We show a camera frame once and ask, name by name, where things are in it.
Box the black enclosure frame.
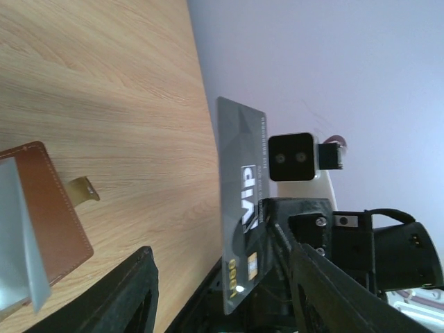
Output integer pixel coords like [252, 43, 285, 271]
[166, 261, 248, 333]

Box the brown leather card holder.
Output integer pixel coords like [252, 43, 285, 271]
[1, 141, 94, 311]

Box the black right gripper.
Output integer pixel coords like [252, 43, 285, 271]
[259, 196, 444, 333]

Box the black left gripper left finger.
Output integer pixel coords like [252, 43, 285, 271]
[27, 246, 159, 332]

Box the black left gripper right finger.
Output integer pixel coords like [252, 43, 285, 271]
[270, 221, 444, 333]

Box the black VIP card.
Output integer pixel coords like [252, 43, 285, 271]
[216, 97, 273, 315]

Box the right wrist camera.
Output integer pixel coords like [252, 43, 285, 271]
[268, 133, 348, 205]

